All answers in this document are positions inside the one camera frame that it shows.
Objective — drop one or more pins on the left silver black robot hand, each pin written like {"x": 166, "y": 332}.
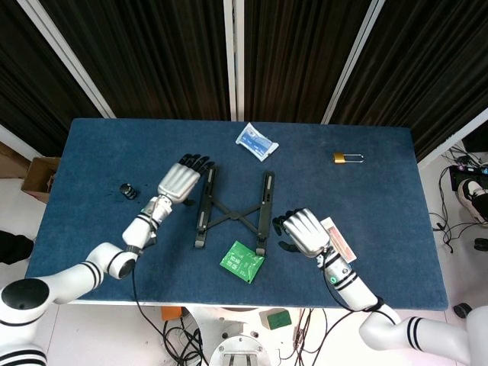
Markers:
{"x": 179, "y": 181}

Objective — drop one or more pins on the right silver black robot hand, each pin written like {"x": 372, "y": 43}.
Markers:
{"x": 307, "y": 232}

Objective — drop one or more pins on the black folding stand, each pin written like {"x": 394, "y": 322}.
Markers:
{"x": 267, "y": 202}

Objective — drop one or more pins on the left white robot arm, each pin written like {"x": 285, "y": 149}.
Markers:
{"x": 139, "y": 230}

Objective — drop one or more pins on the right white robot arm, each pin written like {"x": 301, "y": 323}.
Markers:
{"x": 354, "y": 289}

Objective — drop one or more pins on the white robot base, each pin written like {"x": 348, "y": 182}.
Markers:
{"x": 240, "y": 343}

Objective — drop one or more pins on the postcard with blue red picture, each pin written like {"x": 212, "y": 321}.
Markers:
{"x": 341, "y": 242}

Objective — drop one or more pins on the blue table cloth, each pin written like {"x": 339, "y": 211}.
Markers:
{"x": 114, "y": 160}

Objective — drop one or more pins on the green tea sachet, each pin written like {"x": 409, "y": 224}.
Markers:
{"x": 240, "y": 263}

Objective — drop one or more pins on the brass padlock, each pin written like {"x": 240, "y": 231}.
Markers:
{"x": 339, "y": 158}

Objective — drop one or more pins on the blue white plastic packet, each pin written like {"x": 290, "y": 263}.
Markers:
{"x": 256, "y": 142}

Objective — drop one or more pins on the green topped box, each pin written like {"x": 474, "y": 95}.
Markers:
{"x": 276, "y": 319}

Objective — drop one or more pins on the dark pleated curtain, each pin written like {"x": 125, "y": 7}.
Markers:
{"x": 164, "y": 57}

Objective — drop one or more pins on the orange block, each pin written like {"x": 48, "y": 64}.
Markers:
{"x": 171, "y": 313}

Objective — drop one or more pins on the brown cardboard box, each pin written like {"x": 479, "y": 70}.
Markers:
{"x": 38, "y": 179}

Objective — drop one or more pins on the black electronic device with plugs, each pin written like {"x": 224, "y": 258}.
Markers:
{"x": 463, "y": 173}

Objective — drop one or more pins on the black white shoe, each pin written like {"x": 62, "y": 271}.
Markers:
{"x": 474, "y": 198}

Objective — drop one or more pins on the black caster wheel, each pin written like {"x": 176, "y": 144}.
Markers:
{"x": 462, "y": 310}
{"x": 481, "y": 244}

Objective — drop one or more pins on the white frame post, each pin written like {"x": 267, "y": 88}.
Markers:
{"x": 233, "y": 57}
{"x": 68, "y": 61}
{"x": 352, "y": 61}
{"x": 453, "y": 139}

